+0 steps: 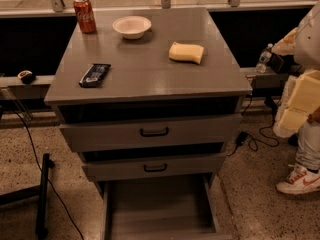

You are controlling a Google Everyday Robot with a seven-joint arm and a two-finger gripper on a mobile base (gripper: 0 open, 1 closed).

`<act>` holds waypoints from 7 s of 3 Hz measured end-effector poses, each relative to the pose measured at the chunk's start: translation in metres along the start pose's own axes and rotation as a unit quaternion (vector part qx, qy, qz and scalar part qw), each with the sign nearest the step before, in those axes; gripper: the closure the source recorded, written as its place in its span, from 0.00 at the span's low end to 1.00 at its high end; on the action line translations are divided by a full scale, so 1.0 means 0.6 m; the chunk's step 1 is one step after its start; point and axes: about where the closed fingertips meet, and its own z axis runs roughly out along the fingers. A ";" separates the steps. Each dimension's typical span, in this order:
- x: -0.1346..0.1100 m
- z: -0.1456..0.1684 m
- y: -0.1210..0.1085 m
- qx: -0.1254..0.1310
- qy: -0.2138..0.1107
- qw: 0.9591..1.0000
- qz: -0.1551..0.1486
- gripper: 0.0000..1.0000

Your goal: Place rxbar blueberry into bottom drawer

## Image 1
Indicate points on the white paper bowl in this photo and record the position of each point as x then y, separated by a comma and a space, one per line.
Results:
132, 27

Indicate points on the tape measure on ledge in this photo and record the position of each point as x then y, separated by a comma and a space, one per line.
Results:
26, 76

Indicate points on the yellow sponge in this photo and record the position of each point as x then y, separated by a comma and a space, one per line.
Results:
186, 52

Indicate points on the person in white trousers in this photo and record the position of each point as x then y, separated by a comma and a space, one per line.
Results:
308, 154

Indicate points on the grey drawer cabinet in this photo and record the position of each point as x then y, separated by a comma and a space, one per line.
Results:
144, 83

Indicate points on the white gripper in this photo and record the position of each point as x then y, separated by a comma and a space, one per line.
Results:
308, 45

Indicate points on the clear water bottle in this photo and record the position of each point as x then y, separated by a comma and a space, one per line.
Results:
264, 58

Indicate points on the black metal stand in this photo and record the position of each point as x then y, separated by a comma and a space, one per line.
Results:
39, 191

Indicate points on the grey top drawer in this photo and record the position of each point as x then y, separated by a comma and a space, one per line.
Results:
87, 137

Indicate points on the small black box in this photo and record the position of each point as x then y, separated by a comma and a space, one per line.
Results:
281, 64

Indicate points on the grey middle drawer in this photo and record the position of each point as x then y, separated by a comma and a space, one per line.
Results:
153, 167

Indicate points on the white orange sneaker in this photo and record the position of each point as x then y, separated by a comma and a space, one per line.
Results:
300, 181

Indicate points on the grey open bottom drawer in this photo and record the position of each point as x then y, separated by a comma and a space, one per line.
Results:
163, 208

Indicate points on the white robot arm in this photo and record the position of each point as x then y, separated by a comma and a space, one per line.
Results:
306, 54

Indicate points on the red cola can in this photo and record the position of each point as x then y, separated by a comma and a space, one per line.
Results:
85, 16

